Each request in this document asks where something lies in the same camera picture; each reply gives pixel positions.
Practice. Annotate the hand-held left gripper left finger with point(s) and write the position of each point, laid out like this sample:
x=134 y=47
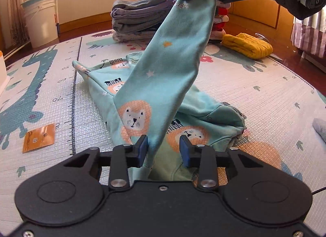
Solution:
x=142 y=150

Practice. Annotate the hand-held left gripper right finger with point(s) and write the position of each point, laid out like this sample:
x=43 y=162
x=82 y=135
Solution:
x=184 y=154

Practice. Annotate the teal lion print pants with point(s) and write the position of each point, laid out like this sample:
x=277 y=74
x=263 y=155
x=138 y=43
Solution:
x=158 y=86

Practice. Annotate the stack of colourful folded clothes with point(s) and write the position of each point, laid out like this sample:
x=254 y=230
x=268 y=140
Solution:
x=220 y=25

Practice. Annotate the wooden cabinet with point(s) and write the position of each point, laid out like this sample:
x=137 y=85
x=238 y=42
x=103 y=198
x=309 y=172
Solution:
x=257 y=10

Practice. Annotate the yellow knit sweater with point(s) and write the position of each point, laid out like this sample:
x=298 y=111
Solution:
x=247 y=46

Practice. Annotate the dark grey folded pants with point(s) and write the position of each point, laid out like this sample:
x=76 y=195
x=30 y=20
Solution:
x=142 y=1

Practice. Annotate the light grey folded garment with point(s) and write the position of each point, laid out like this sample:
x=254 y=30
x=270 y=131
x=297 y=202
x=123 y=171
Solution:
x=132 y=36

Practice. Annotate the striped pink curtain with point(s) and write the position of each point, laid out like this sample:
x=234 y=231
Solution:
x=309 y=35

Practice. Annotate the printed play mat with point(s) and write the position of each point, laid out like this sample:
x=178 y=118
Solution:
x=254 y=99

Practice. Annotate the orange card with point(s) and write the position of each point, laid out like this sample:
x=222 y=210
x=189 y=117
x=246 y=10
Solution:
x=39 y=137

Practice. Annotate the grey sock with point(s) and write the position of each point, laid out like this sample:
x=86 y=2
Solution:
x=321 y=130

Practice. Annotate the white plastic box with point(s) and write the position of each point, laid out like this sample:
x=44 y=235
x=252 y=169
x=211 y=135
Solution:
x=3 y=74

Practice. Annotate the white plastic bucket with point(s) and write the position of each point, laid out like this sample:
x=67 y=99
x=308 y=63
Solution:
x=40 y=23

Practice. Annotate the beige patterned curtain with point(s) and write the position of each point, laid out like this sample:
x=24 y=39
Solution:
x=14 y=10

